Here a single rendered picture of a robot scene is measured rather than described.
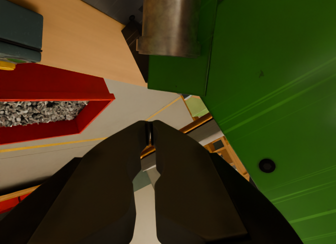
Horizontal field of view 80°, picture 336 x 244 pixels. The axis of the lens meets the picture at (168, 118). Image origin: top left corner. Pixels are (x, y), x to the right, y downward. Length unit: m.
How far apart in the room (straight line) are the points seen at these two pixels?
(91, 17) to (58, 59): 0.10
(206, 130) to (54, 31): 0.26
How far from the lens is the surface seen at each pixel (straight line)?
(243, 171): 2.71
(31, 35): 0.31
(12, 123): 0.63
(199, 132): 0.28
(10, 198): 5.41
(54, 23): 0.35
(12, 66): 0.34
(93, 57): 0.42
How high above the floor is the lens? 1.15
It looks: 14 degrees down
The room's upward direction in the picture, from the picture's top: 154 degrees clockwise
